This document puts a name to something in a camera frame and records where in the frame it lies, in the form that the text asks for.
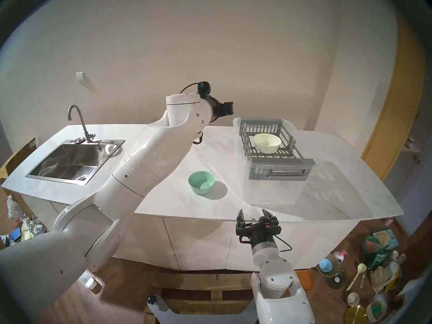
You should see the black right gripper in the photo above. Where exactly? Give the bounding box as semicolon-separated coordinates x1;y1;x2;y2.
236;209;282;245

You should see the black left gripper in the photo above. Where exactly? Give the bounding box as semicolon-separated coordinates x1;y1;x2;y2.
207;96;234;122

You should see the cream plastic bowl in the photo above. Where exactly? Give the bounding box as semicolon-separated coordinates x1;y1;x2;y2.
253;133;282;154

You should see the mint green plastic bowl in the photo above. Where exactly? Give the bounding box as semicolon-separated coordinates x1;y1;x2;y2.
188;171;216;195

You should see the grey dish drying rack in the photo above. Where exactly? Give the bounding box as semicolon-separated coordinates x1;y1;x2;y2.
239;117;316;181

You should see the yellow round plate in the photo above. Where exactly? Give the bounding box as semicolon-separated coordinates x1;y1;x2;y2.
344;306;368;324

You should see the white counter cabinet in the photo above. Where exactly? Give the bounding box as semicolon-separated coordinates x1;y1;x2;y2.
20;192;368;271

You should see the orange plastic tray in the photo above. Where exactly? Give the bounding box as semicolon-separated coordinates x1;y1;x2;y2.
297;270;313;291

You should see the wooden pallet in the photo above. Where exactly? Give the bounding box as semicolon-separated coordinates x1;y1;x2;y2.
145;269;291;324

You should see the dark glass lid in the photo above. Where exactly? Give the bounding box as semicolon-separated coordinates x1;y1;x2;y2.
327;270;347;288

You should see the cream plastic spoon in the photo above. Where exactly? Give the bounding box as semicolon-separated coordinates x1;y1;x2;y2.
345;263;367;292

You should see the green snack bag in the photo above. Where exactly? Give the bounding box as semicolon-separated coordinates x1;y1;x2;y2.
366;246;390;270

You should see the teal food box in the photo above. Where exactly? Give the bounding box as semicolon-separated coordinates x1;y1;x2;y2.
370;228;399;249

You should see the steel gooseneck faucet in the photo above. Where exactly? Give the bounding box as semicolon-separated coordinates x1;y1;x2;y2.
67;105;102;144

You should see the white container green sponge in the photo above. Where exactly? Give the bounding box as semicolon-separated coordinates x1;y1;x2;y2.
366;295;388;322

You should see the stainless steel sink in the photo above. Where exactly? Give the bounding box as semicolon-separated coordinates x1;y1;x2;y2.
26;139;126;186

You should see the clear plastic cup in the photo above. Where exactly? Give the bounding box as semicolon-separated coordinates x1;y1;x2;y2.
80;274;102;295

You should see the brown cardboard box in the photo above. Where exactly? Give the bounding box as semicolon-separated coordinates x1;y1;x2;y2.
0;138;37;179

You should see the white plastic bag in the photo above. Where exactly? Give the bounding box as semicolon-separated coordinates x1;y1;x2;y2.
7;195;22;220

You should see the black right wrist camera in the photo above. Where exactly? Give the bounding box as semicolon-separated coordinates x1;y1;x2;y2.
259;217;279;231

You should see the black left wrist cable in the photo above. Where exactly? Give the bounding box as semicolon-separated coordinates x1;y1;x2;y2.
180;83;204;145

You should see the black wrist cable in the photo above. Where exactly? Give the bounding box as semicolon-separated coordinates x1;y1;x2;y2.
180;83;204;145
273;234;293;252

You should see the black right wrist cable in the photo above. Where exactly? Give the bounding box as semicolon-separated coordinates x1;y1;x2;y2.
273;234;293;252

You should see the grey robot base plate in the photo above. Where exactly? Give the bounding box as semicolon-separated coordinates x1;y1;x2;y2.
147;295;264;324

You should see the wooden door frame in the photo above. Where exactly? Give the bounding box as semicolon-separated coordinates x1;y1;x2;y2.
361;16;426;182

